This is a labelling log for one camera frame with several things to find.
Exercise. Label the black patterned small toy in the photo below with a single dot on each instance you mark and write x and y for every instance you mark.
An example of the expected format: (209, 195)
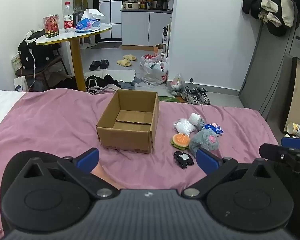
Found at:
(183, 159)

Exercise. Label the blue plastic packet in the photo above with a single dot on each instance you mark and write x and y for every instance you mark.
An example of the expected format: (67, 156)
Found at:
(86, 26)

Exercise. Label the white paper cup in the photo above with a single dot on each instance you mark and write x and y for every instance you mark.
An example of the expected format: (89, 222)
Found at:
(296, 129)

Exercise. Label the black clothes pile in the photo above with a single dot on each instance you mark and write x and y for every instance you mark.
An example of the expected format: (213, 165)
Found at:
(100, 80)

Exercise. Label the clear bag of white stuffing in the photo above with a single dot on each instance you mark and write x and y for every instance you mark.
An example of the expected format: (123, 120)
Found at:
(184, 126)

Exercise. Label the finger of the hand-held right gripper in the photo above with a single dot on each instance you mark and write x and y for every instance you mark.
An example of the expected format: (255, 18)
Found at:
(295, 143)
(275, 151)

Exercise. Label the grey sneaker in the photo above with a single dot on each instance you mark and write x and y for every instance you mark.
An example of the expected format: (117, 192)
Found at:
(190, 96)
(203, 95)

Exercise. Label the green leaf mat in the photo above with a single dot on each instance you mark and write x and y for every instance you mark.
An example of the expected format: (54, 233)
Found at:
(170, 98)

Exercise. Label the grey mouse plush toy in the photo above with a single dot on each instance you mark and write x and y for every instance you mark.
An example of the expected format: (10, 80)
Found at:
(205, 140)

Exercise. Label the plastic water bottle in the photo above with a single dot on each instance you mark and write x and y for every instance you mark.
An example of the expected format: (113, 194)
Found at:
(68, 18)

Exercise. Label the dark chair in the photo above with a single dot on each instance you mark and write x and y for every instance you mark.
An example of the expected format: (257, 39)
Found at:
(48, 70)

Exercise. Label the white bedsheet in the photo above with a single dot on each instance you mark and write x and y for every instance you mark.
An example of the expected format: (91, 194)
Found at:
(1, 107)

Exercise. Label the black framed glass door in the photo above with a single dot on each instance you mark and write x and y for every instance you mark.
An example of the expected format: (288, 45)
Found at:
(110, 10)

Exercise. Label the green white packet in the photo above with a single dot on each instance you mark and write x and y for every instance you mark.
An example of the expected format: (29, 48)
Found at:
(15, 62)

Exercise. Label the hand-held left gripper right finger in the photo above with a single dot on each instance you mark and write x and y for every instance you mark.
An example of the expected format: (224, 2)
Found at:
(207, 160)

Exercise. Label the grey doormat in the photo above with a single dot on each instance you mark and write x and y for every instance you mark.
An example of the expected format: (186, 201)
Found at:
(106, 45)

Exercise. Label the white plastic shopping bag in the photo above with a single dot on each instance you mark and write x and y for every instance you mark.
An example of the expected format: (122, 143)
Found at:
(153, 72)

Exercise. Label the red snack box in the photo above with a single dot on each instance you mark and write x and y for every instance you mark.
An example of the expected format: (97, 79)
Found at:
(51, 26)

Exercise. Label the clear plastic bag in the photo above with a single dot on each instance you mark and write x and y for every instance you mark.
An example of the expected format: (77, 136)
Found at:
(177, 85)

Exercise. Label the blue grey patterned cloth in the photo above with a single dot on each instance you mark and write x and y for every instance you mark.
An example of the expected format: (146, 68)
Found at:
(200, 125)

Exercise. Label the burger plush toy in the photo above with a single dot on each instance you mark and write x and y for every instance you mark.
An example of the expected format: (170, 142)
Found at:
(180, 140)

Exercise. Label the black white spray bottle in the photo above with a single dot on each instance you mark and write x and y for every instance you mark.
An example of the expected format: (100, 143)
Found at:
(164, 38)

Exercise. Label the white rice cooker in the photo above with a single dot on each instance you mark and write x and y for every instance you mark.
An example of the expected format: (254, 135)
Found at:
(131, 5)

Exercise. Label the beige hanging garment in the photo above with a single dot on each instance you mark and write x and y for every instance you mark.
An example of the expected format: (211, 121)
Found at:
(270, 11)

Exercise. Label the brown cardboard box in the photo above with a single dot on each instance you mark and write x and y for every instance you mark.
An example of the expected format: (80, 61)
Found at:
(130, 130)

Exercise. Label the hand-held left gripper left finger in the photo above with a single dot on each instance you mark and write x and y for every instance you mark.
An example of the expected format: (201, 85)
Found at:
(88, 158)

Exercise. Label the white bag with blue circle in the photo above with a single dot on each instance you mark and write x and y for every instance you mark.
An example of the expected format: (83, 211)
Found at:
(20, 84)

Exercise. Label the black kitchen appliance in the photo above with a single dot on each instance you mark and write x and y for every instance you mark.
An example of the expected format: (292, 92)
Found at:
(160, 4)

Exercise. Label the person's bare leg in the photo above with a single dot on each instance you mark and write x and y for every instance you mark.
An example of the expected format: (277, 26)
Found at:
(107, 178)

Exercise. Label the white paper bag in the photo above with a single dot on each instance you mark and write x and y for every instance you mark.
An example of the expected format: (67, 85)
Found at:
(93, 13)

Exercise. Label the yellow slipper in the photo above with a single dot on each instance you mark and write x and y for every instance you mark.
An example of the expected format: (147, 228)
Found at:
(130, 57)
(124, 63)

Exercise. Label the round table with yellow leg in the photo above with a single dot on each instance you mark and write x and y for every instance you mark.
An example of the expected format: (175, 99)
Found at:
(77, 55)

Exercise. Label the pink blanket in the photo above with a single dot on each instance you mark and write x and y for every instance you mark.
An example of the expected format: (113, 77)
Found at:
(52, 125)

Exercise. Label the grey blue garment heap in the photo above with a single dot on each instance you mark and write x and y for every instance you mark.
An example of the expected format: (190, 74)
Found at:
(130, 83)

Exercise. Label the small open carton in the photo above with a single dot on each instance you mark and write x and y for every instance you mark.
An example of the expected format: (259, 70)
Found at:
(158, 50)

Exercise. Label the white kitchen cabinet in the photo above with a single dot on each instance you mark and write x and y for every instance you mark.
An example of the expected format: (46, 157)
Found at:
(145, 27)

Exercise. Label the grey leaning panel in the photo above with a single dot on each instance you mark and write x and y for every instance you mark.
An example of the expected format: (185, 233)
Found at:
(262, 80)

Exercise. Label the black object on table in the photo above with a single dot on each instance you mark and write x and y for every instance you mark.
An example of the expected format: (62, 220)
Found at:
(78, 20)

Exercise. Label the white floor mat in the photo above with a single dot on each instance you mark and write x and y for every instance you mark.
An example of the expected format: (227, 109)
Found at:
(125, 74)

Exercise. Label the black polka dot bag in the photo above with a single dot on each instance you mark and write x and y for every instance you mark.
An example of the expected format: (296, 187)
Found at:
(37, 52)

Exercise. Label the black slipper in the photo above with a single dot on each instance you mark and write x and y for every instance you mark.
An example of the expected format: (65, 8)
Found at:
(104, 64)
(95, 65)

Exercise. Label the black door stop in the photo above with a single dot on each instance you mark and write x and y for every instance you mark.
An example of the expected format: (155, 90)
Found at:
(191, 80)

